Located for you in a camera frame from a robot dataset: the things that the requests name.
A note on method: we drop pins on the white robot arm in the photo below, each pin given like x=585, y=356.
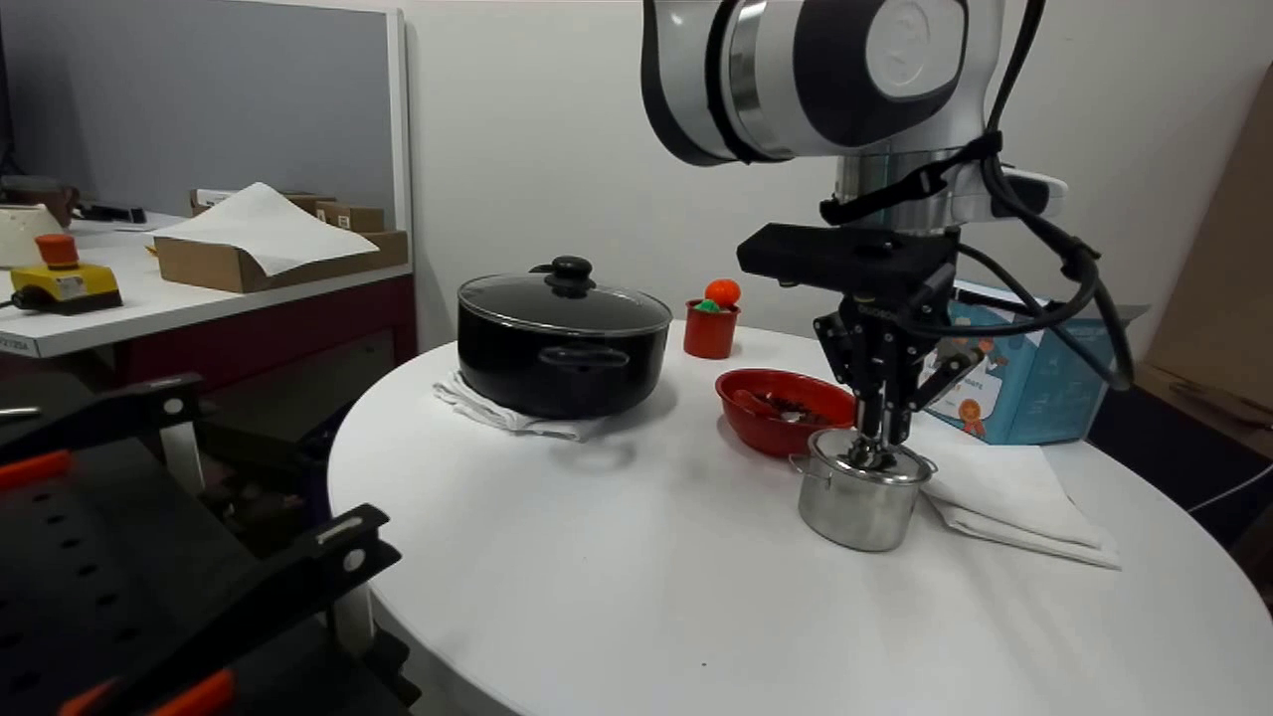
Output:
x=796, y=80

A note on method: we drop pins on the flat cardboard box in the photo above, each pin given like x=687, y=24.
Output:
x=211, y=263

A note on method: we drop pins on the white cloth under pot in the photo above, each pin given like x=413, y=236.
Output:
x=501, y=417

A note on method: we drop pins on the green toy in cup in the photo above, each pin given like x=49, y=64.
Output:
x=707, y=303

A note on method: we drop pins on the black-knobbed glass pot lid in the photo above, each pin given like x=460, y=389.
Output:
x=558, y=303

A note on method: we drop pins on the dark low cabinet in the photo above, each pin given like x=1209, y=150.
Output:
x=1179, y=438

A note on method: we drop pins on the small red cup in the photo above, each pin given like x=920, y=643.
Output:
x=710, y=334

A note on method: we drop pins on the yellow device with red block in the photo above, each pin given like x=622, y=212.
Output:
x=66, y=285

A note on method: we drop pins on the orange toy ball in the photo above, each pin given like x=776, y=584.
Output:
x=724, y=293

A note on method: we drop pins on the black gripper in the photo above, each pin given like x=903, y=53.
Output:
x=890, y=322

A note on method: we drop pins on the large black cooking pot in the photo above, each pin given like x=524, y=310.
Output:
x=558, y=370

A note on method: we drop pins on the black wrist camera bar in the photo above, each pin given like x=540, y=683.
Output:
x=836, y=255

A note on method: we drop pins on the small steel pot lid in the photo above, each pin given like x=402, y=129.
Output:
x=847, y=462

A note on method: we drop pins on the red plastic bowl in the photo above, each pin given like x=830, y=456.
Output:
x=769, y=405

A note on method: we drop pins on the large brown cardboard sheet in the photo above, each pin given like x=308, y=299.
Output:
x=1225, y=263

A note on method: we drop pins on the white side desk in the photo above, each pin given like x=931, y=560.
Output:
x=171, y=320

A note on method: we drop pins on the blue box with chef print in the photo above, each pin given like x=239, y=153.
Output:
x=1048, y=399

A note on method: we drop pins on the grey partition panel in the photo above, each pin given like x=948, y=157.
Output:
x=202, y=93

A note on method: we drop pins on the small steel pot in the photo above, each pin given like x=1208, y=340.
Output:
x=858, y=520

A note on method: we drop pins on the black stand with orange clamps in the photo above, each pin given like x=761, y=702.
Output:
x=133, y=570

